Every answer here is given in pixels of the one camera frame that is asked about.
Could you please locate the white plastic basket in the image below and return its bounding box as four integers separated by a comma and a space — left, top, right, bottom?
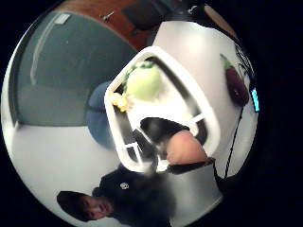
103, 45, 223, 175

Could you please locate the the person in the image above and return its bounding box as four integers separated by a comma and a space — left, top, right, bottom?
56, 164, 178, 227

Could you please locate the small yellow toy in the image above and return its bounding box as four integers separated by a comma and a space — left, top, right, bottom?
109, 91, 131, 114

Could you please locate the purple eggplant toy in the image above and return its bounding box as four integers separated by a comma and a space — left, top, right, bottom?
219, 53, 251, 108

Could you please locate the device with cyan light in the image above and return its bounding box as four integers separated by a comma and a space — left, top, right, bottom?
250, 87, 260, 114

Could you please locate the blue chair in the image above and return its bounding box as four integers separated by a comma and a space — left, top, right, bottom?
85, 80, 116, 149

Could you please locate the brown wooden door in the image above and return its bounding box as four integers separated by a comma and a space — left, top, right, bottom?
59, 0, 169, 52

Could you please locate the thin black cable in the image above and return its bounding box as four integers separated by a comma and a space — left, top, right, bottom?
223, 106, 246, 180

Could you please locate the black cable bundle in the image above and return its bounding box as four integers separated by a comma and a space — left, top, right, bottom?
234, 43, 258, 89

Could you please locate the silver door handle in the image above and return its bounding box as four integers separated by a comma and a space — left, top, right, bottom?
99, 10, 116, 23

